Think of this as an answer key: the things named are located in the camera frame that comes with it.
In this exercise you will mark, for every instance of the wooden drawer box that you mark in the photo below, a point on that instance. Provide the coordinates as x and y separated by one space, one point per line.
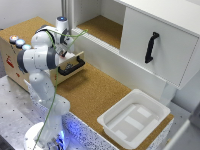
20 28

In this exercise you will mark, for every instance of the red button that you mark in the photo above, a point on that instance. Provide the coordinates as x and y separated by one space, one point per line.
13 39

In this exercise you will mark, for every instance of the white plastic box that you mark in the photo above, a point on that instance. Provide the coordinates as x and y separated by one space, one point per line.
133 120

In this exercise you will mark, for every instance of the green button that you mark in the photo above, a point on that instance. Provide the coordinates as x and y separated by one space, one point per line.
26 47

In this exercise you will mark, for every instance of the white cabinet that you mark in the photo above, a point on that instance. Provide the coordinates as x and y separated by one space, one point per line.
110 61

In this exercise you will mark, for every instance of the wooden drawer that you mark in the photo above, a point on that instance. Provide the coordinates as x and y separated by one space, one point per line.
72 60

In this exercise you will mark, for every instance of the white sliding door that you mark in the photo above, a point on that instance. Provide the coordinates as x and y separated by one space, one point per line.
173 50

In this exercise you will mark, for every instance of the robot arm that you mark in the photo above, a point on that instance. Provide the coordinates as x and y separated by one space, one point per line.
38 60

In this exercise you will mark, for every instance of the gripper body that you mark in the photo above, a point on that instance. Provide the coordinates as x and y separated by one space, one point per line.
67 41

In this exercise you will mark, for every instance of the blue button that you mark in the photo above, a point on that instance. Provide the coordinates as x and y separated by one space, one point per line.
20 42

